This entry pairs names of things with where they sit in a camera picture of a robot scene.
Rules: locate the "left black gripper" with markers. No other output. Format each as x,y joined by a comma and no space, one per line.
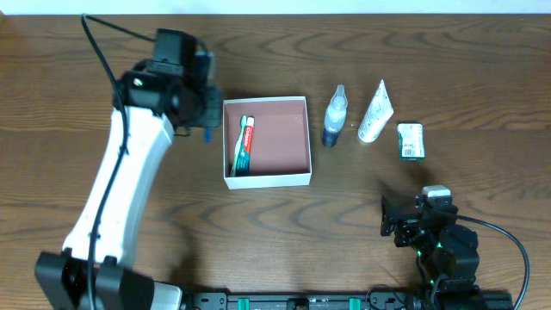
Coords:
212,110

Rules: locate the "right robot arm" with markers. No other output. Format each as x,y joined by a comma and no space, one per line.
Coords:
447,255

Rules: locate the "clear spray bottle dark liquid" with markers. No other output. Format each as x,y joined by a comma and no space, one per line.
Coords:
335,117

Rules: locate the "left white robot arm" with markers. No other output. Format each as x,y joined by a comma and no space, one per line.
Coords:
94,269

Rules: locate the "white box with pink interior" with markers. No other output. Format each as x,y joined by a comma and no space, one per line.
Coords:
280,147

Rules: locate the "green toothbrush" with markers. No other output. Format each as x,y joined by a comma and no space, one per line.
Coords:
243,122

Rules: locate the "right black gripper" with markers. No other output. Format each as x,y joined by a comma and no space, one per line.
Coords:
391,216

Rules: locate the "red green toothpaste tube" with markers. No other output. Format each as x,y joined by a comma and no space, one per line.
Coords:
244,155

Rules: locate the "blue toothbrush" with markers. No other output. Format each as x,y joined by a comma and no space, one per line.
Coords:
208,134

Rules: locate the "green and white small packet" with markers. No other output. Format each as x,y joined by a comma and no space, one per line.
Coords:
411,141

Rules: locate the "white cream tube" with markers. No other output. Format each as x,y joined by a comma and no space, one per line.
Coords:
379,112

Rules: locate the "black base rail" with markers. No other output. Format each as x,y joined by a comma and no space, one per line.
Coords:
372,300

